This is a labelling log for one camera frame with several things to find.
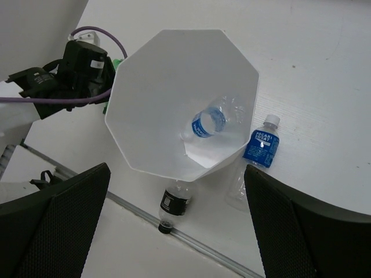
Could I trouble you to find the aluminium table edge rail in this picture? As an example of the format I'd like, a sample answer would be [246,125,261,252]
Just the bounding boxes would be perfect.
[21,142,262,277]

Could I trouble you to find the blue Pocari Sweat bottle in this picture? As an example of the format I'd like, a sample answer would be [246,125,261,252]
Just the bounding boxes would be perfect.
[225,115,280,211]

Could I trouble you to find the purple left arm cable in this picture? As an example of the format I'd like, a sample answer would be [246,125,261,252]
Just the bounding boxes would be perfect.
[0,25,130,105]

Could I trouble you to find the clear bottle blue label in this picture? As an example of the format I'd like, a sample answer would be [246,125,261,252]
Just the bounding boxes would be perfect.
[180,95,247,142]

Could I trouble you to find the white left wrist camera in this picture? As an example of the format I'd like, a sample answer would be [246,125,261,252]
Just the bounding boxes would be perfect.
[68,31,100,46]

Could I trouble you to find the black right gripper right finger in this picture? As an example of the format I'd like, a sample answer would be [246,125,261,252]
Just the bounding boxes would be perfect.
[244,165,370,277]

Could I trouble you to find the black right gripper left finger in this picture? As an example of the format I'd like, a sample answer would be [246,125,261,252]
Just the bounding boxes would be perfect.
[1,163,111,277]

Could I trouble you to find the white octagonal plastic bin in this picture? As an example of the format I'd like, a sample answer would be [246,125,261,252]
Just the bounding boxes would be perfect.
[105,30,259,182]

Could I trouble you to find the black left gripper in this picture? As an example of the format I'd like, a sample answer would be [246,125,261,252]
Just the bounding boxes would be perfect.
[7,41,115,119]

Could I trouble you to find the green plastic soda bottle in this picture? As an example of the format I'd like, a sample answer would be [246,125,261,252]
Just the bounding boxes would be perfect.
[103,58,124,115]

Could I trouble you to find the clear bottle black label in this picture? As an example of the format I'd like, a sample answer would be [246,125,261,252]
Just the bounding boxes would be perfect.
[158,180,196,234]

